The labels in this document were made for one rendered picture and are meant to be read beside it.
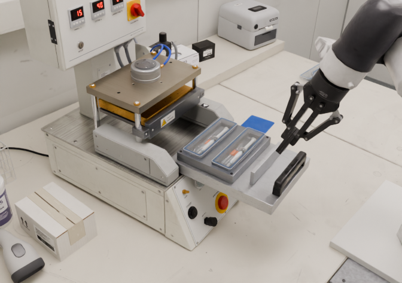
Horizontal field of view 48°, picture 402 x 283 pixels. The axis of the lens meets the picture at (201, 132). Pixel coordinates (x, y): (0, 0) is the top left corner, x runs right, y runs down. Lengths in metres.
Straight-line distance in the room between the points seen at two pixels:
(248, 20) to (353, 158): 0.85
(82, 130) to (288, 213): 0.65
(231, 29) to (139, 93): 1.13
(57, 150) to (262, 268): 0.68
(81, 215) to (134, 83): 0.37
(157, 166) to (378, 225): 0.65
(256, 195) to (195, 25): 1.32
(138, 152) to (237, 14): 1.19
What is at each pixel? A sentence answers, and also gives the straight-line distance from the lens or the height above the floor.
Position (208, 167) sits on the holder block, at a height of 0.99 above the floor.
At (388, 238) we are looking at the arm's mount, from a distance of 1.36.
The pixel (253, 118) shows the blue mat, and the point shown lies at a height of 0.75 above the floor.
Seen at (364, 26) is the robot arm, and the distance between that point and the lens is 0.86.
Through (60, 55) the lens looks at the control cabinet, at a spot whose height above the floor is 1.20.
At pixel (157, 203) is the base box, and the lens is 1.19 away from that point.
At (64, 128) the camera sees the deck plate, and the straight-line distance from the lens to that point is 1.39.
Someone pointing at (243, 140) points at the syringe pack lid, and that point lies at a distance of 1.18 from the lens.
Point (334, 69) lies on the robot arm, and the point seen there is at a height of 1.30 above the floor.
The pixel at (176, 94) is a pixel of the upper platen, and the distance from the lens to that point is 1.26.
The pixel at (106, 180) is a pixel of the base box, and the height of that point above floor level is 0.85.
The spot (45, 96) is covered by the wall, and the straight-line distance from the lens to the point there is 1.81.
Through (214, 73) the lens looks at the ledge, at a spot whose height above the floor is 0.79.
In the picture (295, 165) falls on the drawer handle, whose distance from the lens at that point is 1.11.
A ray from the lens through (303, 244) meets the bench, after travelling 1.29.
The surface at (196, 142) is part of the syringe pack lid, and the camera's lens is 1.16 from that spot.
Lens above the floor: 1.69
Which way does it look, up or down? 35 degrees down
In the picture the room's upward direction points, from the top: 2 degrees clockwise
